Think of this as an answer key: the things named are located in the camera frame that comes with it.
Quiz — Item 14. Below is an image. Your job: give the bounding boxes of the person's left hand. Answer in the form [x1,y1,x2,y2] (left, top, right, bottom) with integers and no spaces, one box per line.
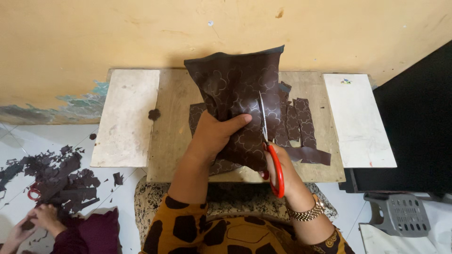
[187,110,253,163]

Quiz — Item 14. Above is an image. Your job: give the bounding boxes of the person's right hand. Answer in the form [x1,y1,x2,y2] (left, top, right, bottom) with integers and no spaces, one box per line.
[261,141,312,206]

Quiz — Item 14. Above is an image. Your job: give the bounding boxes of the red-handled scissors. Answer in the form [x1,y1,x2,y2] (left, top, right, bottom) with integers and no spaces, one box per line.
[258,91,285,199]

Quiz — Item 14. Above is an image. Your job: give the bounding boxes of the large brown patterned fabric sheet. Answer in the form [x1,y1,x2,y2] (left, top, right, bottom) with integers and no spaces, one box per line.
[184,45,285,176]

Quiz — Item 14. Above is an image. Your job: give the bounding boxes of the plain brown fabric strip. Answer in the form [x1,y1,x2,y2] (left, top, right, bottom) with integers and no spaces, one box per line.
[282,146,332,166]

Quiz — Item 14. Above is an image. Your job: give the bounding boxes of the brown patterned fabric strip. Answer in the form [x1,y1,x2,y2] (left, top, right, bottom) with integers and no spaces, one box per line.
[293,98,318,150]
[286,104,301,142]
[188,103,209,137]
[275,82,292,147]

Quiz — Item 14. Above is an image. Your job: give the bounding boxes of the gold wristwatch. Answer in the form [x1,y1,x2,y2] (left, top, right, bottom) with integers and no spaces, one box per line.
[285,193,326,222]

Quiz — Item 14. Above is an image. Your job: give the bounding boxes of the orange brown-patched garment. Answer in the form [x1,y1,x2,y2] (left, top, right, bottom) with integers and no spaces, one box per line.
[139,192,356,254]

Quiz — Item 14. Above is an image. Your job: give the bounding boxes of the white board panel with sticker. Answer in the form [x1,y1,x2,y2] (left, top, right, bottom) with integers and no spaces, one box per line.
[323,73,398,169]

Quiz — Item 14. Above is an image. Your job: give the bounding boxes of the low wooden table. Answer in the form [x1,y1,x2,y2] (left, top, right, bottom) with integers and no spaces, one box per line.
[106,68,378,184]

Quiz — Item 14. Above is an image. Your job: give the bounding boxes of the grey plastic stool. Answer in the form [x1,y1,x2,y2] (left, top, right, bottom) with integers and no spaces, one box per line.
[364,191,432,238]

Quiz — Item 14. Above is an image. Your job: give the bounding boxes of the black cabinet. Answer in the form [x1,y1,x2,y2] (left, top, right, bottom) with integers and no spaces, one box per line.
[338,40,452,195]

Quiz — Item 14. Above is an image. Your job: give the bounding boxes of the stained white board panel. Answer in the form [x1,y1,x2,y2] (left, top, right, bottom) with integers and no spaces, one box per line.
[90,69,161,168]

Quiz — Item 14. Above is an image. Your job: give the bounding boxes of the maroon cloth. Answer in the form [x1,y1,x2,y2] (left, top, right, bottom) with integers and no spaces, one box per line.
[76,207,122,254]

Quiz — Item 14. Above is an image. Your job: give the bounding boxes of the pile of brown fabric scraps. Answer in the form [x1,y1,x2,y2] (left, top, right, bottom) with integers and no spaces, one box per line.
[0,145,103,216]

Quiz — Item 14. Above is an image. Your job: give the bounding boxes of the red scissors with round handles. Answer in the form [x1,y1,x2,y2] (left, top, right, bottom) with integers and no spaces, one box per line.
[27,182,43,202]

